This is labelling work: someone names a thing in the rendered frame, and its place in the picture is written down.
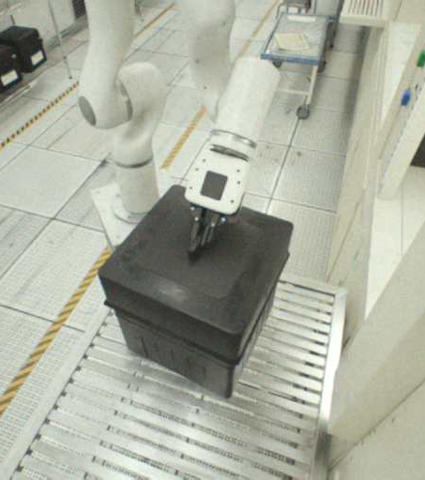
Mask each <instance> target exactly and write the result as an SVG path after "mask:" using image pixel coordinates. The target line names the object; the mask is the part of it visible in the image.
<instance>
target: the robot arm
mask: <svg viewBox="0 0 425 480"><path fill-rule="evenodd" d="M84 1H85V6H86V13H87V19H88V28H89V40H88V47H87V52H86V56H85V59H84V62H83V70H82V74H81V78H80V82H79V89H78V101H79V108H80V111H81V113H82V116H83V118H84V119H85V121H87V123H88V124H89V125H90V126H92V127H93V128H97V129H112V128H117V129H116V130H115V131H114V133H113V134H112V137H111V139H110V143H109V145H110V153H111V157H112V162H113V165H114V169H115V173H116V178H117V182H118V186H119V191H118V192H117V193H116V194H115V196H114V198H113V199H112V203H113V210H114V213H115V214H116V215H117V217H118V218H119V219H121V220H122V221H125V222H128V223H133V224H138V223H139V222H140V221H141V220H142V219H143V218H144V217H145V215H146V214H147V213H148V212H149V211H150V210H151V208H152V207H153V206H154V205H155V204H156V203H157V202H158V200H159V199H160V197H162V196H163V195H164V194H165V192H166V191H167V190H166V189H165V188H164V187H160V186H158V182H157V175H156V167H155V159H154V151H153V143H152V139H153V135H154V132H155V130H156V128H157V125H158V123H159V120H160V117H161V115H162V112H163V110H165V106H166V101H167V85H166V82H165V81H164V79H163V77H162V75H161V73H160V71H159V70H158V69H157V68H156V67H155V66H153V65H151V64H147V63H137V64H132V65H129V66H126V67H122V64H123V61H124V60H125V58H126V56H127V54H128V52H129V49H130V46H131V43H132V40H133V34H134V2H133V0H84ZM175 2H176V4H177V8H178V10H179V12H180V15H181V17H183V20H184V23H185V26H186V30H187V39H188V55H189V62H190V71H191V75H192V79H193V81H194V83H195V86H196V89H198V92H199V94H200V97H201V99H202V101H203V104H204V106H205V109H206V111H207V113H208V115H209V118H210V120H211V121H212V123H213V124H215V127H213V130H212V135H208V136H207V141H208V142H209V144H210V145H212V146H213V148H210V149H209V151H208V150H204V152H203V154H202V155H201V157H200V159H199V161H198V164H196V166H195V168H194V171H193V173H192V175H191V178H190V182H189V184H188V187H187V190H186V195H185V196H186V198H185V199H184V201H183V202H182V203H183V204H184V205H185V206H186V207H187V208H188V209H189V210H190V211H191V214H192V217H193V221H194V225H193V228H192V231H191V235H190V238H191V240H190V242H191V243H192V242H193V240H194V239H195V238H197V236H198V235H199V233H200V231H201V230H202V228H203V227H204V222H205V213H206V210H207V208H209V209H212V210H216V211H214V215H213V217H212V219H211V221H210V223H209V225H208V226H206V227H205V233H204V236H203V239H202V242H201V245H200V246H201V247H203V248H207V247H208V245H211V243H212V240H213V237H214V234H216V230H217V228H219V227H220V226H222V225H224V224H226V223H239V222H240V210H241V207H242V204H243V202H244V198H245V193H246V189H247V185H248V180H250V169H251V165H250V163H249V162H248V161H247V159H252V158H253V155H254V152H255V148H256V145H257V143H258V141H259V138H260V135H261V131H262V128H264V125H265V122H266V117H267V114H268V111H269V108H270V104H271V101H272V98H273V96H274V93H275V90H277V87H278V84H279V81H280V78H281V75H280V72H279V71H278V70H277V69H276V68H275V67H273V66H271V65H270V64H268V62H267V61H265V60H262V59H258V58H254V57H240V58H237V59H236V60H235V65H234V68H232V63H231V55H230V39H231V33H232V29H233V25H234V23H235V0H175ZM121 67H122V68H121ZM194 203H195V204H198V205H197V206H195V205H194ZM224 214H229V216H230V217H225V216H224Z"/></svg>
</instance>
